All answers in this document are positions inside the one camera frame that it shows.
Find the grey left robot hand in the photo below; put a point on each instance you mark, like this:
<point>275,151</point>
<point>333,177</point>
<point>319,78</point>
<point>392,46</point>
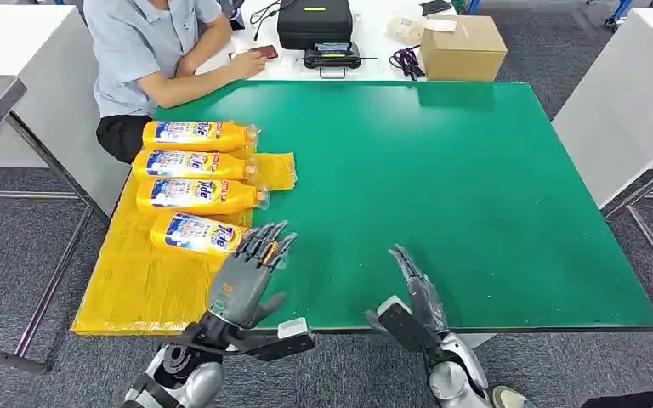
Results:
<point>239,293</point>

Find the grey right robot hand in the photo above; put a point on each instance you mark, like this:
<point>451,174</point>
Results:
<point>428,304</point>

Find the orange drink bottle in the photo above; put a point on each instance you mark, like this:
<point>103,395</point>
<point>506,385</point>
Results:
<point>191,135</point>
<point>197,234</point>
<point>185,165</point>
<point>191,197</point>

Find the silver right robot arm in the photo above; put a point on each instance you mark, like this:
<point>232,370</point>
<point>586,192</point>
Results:
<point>456,377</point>

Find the yellow plastic sheet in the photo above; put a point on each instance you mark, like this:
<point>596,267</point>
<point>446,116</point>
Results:
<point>135,287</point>

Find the green table mat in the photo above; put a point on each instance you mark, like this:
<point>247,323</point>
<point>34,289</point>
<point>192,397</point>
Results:
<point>445,197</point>

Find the person's right hand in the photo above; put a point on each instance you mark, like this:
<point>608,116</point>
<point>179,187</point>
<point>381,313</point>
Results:
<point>247,65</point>

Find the dark red phone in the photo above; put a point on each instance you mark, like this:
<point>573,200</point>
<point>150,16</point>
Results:
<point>265,52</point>

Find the black handheld controller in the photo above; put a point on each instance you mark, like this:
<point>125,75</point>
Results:
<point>332,56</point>

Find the brown cardboard box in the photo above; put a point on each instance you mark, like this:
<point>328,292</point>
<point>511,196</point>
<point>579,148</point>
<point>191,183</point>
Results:
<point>464,48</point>

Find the grey side table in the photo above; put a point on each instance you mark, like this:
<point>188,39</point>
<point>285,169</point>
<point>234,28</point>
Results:
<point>56,101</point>
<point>628,101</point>

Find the person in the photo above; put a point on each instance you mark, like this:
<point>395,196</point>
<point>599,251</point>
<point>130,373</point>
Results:
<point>129,50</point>

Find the white desk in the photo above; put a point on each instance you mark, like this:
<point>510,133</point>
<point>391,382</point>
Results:
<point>374,34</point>

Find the clear plastic bag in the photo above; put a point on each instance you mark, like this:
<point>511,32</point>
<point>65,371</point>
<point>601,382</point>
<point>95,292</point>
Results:
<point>405,29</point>

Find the dark upright tablet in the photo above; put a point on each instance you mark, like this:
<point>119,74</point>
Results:
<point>233,14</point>

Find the white paper slip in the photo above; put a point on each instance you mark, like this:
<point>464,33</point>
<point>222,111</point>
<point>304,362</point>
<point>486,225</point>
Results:
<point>440,25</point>

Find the black carry case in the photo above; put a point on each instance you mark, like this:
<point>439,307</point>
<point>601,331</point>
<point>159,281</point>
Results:
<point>315,22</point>

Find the flat black device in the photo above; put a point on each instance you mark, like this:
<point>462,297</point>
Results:
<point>436,7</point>

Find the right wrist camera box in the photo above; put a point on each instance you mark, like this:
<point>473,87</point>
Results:
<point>402,326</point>

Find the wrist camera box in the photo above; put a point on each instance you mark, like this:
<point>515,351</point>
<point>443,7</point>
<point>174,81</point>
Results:
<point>281,340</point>
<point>402,326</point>

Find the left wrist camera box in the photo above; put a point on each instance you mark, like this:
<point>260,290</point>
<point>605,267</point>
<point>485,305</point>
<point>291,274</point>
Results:
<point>281,340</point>

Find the metal table leg frame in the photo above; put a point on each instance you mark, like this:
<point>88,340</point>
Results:
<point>650,236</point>
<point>50,287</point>

